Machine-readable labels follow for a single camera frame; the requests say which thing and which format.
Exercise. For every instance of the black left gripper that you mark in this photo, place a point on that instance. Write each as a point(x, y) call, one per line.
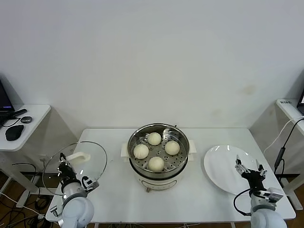
point(67, 173)

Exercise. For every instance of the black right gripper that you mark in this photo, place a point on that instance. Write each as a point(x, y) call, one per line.
point(255, 179)

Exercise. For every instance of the black computer mouse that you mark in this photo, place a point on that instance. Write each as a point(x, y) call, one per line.
point(14, 131)

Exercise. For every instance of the white steamed baozi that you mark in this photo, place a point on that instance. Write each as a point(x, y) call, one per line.
point(156, 164)
point(141, 152)
point(154, 138)
point(172, 147)

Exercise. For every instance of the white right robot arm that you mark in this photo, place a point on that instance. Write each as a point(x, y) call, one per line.
point(266, 216)

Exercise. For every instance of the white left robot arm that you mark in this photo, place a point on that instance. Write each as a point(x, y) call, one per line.
point(76, 211)

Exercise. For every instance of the perforated steel steamer basket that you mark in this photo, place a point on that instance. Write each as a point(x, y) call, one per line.
point(180, 164)

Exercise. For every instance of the white round plate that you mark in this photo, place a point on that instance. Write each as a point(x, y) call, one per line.
point(223, 166)

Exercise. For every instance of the white floor power strip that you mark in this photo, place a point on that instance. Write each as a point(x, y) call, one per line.
point(41, 216)

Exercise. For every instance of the white side table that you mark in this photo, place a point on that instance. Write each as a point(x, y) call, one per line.
point(35, 114)

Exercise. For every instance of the black bar device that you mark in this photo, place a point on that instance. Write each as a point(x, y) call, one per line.
point(20, 111)

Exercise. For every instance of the white desk with label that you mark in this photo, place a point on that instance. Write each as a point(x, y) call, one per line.
point(288, 109)

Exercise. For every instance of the dark monitor edge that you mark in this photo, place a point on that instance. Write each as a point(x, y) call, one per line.
point(301, 98)

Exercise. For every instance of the black monitor screen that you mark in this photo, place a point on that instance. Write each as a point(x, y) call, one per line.
point(4, 95)

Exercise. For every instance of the cream electric cooker base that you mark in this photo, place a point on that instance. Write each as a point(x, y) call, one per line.
point(159, 183)

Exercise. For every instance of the white wall socket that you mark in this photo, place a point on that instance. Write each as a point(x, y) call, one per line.
point(43, 157)

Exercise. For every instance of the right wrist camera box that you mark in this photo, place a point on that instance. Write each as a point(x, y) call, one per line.
point(274, 196)

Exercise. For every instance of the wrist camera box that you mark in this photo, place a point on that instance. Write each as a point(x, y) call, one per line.
point(274, 196)
point(91, 183)

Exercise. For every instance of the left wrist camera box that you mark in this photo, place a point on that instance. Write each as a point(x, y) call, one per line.
point(91, 183)

